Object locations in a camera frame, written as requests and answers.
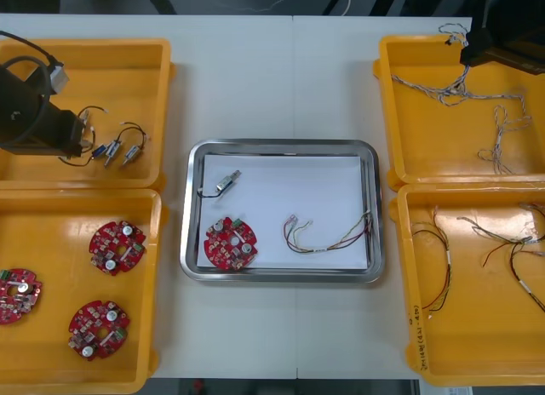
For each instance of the round red circuit board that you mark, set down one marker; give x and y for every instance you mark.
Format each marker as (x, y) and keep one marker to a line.
(217, 246)
(104, 242)
(13, 305)
(85, 322)

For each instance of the small metal solenoid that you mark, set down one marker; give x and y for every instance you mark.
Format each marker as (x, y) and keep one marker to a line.
(87, 143)
(225, 182)

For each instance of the steel tray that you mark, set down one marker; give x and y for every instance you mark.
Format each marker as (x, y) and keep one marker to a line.
(189, 207)

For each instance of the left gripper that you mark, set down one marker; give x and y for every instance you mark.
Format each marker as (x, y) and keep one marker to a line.
(61, 133)

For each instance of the white paper sheet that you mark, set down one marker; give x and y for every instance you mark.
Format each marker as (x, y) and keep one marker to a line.
(298, 182)

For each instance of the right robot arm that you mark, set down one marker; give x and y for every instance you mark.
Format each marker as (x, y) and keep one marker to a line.
(511, 16)

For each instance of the pile of metal solenoids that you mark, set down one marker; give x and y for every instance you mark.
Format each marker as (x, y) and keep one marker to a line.
(111, 150)

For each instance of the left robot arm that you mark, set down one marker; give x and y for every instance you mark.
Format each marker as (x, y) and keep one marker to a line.
(17, 114)

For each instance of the red black green-yellow harness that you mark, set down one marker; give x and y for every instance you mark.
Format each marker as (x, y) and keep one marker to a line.
(448, 259)

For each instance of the yellow-orange plastic bin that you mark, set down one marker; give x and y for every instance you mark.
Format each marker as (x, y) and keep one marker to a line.
(426, 127)
(477, 348)
(51, 369)
(85, 63)

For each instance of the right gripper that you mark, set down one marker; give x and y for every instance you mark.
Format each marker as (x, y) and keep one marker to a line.
(515, 61)

